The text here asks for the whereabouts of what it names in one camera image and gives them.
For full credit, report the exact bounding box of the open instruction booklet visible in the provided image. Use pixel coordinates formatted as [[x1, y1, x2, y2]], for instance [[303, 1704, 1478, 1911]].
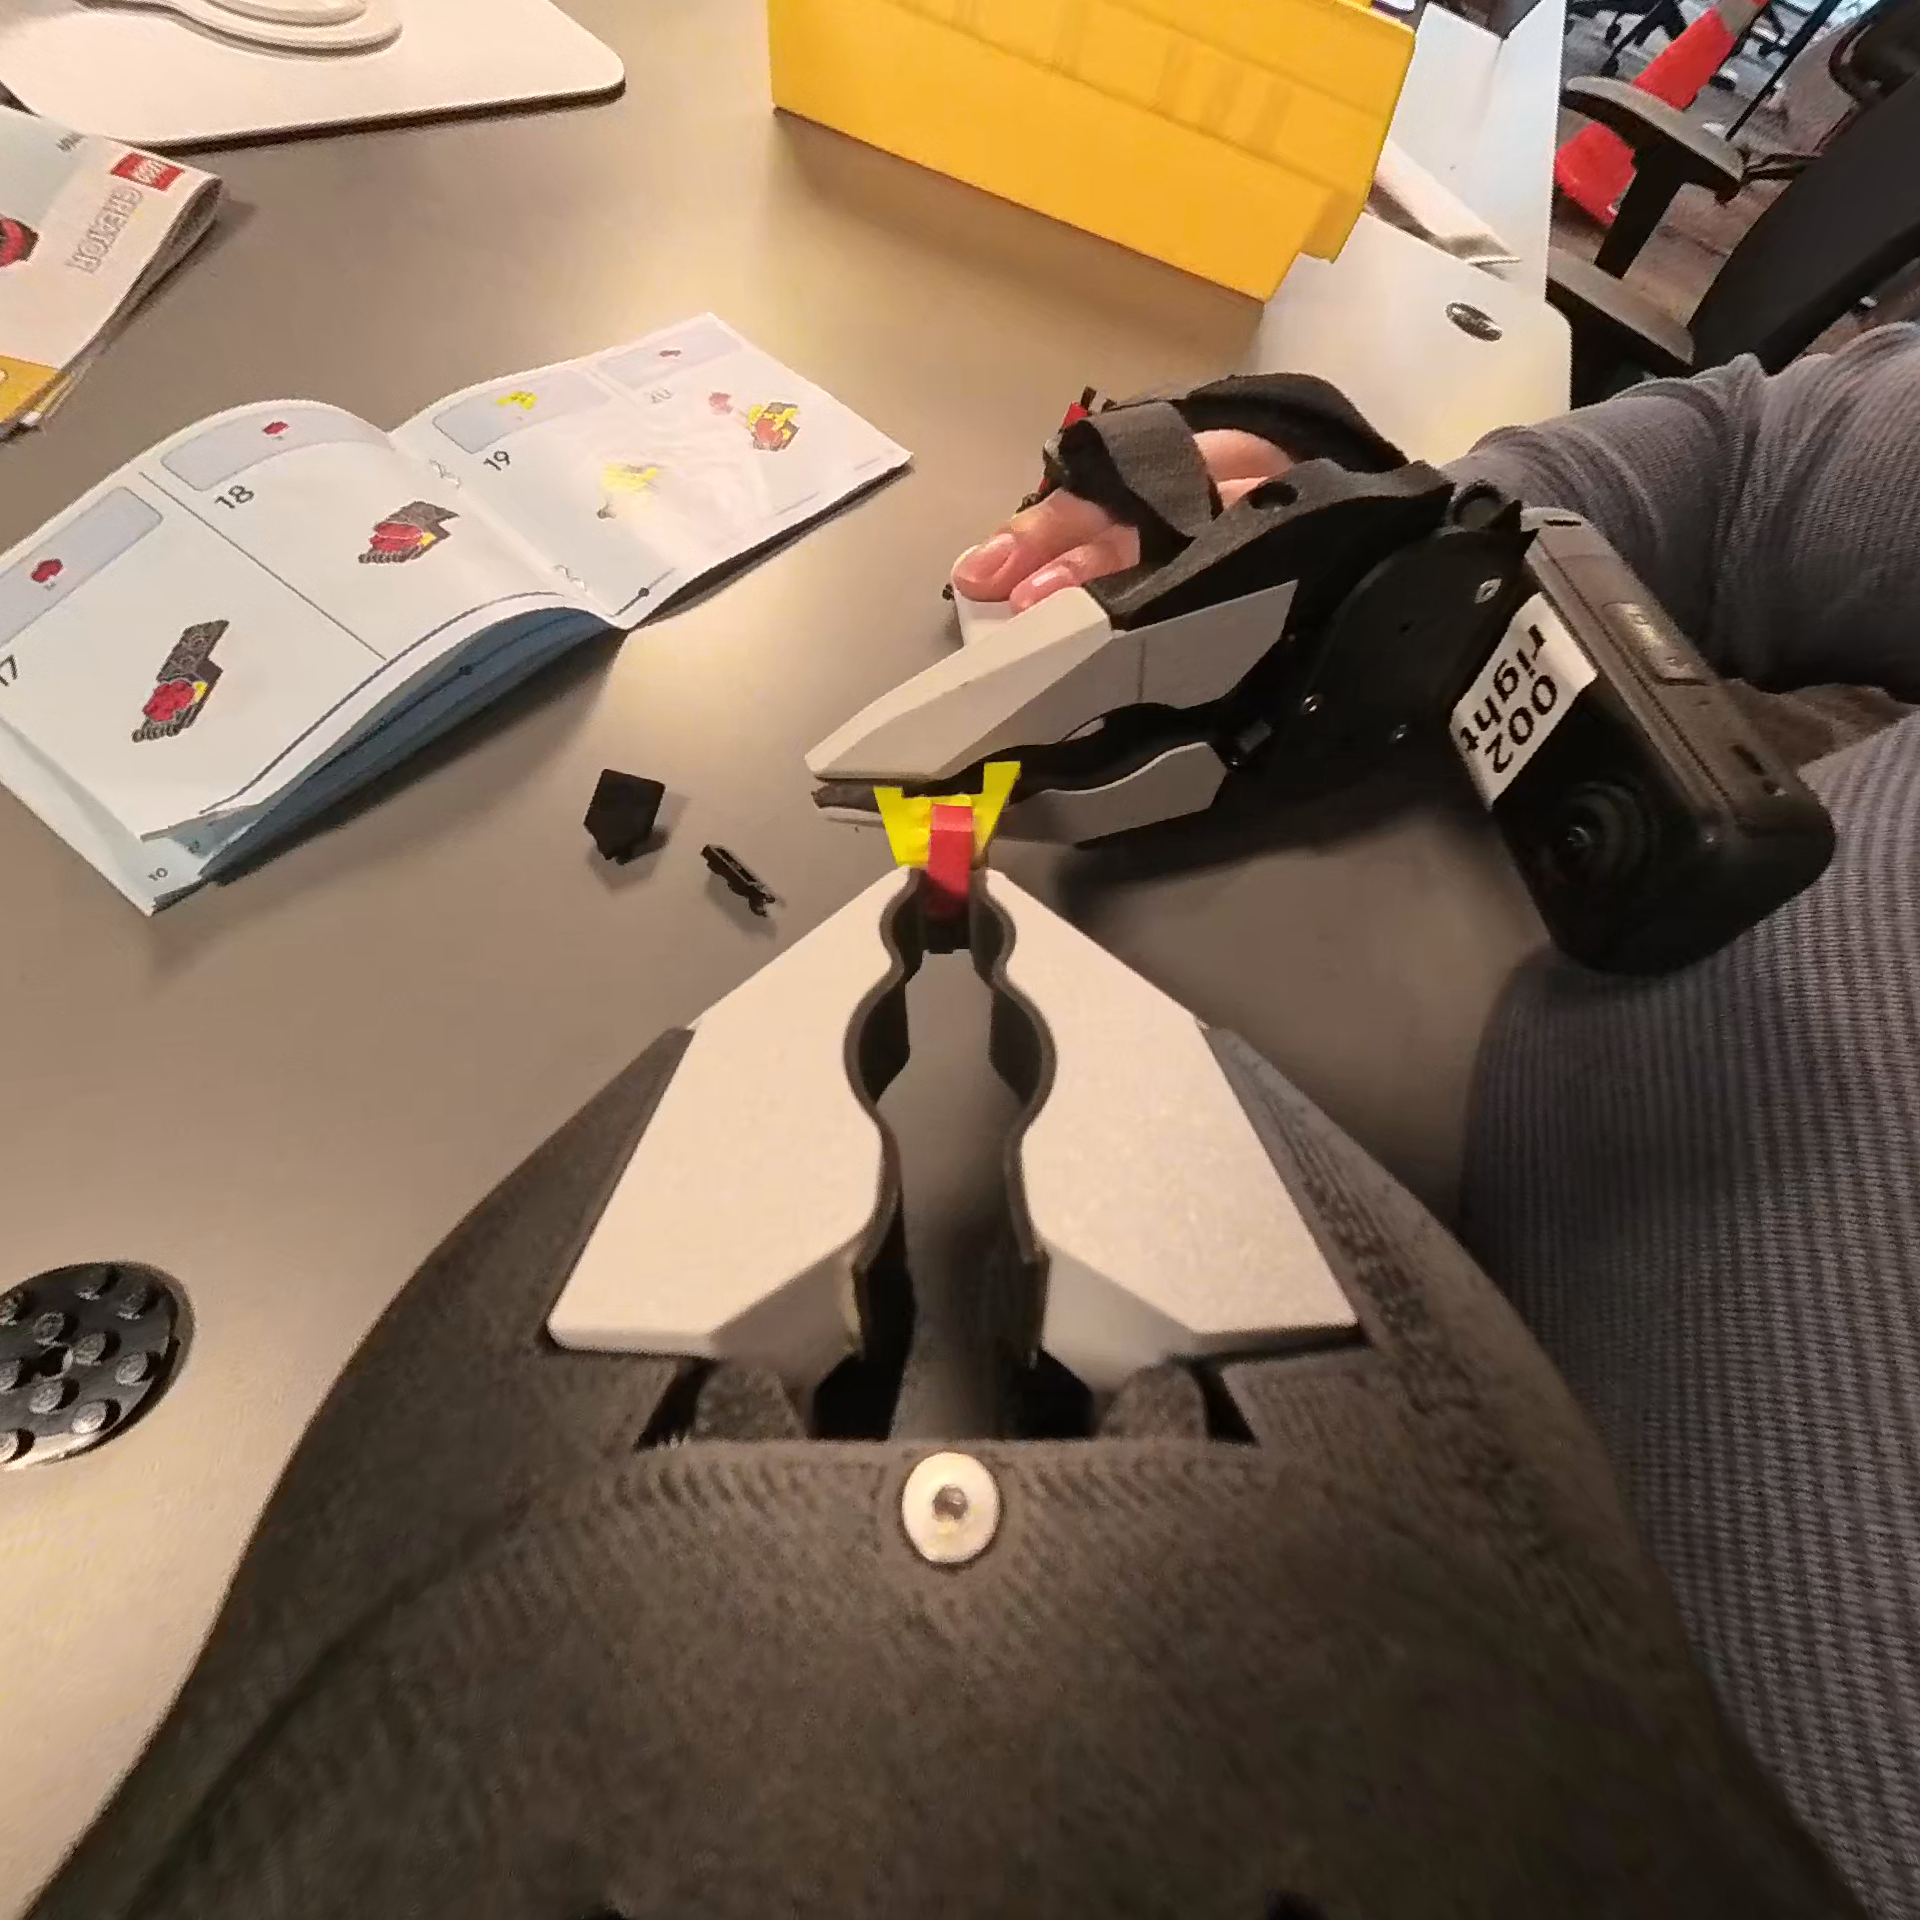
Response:
[[0, 311, 915, 916]]

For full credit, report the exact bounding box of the yellow plastic bin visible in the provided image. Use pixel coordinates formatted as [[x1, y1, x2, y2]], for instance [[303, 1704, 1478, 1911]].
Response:
[[769, 0, 1419, 302]]

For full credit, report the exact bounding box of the person's right forearm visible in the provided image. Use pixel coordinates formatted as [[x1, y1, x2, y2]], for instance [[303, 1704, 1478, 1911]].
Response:
[[1439, 322, 1920, 700]]

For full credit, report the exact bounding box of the clear plastic stand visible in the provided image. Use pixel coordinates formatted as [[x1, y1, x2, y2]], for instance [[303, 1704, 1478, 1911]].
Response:
[[134, 0, 406, 57]]

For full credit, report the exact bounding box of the black red yellow lego assembly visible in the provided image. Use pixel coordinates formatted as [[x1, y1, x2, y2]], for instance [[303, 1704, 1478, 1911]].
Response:
[[874, 756, 1025, 963]]

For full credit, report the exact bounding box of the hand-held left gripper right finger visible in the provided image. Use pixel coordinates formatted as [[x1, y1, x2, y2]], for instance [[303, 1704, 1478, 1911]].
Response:
[[961, 867, 1364, 1403]]

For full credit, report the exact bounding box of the red plastic object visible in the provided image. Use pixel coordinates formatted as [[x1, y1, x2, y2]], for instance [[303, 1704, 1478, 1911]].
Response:
[[1553, 0, 1772, 227]]

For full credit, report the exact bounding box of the white panel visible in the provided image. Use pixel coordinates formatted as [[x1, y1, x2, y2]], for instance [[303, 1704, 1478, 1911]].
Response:
[[1275, 0, 1578, 424]]

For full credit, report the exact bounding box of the black office chair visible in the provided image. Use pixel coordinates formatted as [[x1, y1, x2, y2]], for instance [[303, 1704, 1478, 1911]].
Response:
[[1545, 0, 1920, 408]]

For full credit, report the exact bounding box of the black round lego plate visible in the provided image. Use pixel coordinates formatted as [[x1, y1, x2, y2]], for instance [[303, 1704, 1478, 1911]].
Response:
[[0, 1265, 196, 1472]]

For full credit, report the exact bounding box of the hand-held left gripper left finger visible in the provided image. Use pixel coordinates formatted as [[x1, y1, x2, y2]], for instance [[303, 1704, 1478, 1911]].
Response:
[[547, 867, 922, 1403]]

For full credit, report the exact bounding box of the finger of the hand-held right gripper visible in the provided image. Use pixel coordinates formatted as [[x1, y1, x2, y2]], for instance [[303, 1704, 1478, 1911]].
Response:
[[809, 728, 1254, 848], [805, 584, 1306, 790]]

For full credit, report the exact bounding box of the closed instruction booklet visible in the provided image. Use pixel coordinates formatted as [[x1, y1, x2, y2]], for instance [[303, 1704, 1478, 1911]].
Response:
[[0, 106, 226, 441]]

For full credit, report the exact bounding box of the black lego slope piece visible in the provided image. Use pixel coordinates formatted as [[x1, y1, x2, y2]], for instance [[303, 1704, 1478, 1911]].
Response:
[[583, 768, 669, 864]]

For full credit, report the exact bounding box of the person's right hand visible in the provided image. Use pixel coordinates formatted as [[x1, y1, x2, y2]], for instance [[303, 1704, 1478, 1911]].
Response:
[[949, 427, 1298, 616]]

